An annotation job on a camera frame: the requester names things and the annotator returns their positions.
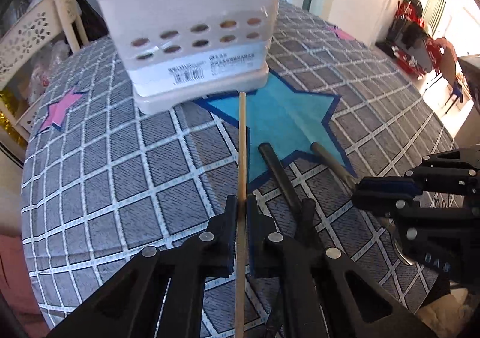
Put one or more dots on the cream perforated rolling cart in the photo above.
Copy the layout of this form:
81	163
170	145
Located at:
26	34

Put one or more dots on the gold tinsel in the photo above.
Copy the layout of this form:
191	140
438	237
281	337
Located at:
7	109

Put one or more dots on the white perforated utensil holder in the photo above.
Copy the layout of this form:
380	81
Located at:
195	12

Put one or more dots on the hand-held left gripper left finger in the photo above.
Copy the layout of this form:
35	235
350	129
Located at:
229	236

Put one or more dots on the wooden chopstick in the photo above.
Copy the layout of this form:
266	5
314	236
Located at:
242	154

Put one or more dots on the striped wall hanging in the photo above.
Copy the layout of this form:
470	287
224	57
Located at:
437	6

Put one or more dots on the red and black rack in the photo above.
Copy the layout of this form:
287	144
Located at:
412	38

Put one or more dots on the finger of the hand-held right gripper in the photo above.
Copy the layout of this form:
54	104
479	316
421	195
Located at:
386	203
386	186

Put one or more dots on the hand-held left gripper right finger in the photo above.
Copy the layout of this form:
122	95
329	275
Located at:
255	236

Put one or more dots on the brown chair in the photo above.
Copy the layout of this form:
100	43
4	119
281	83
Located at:
448	60

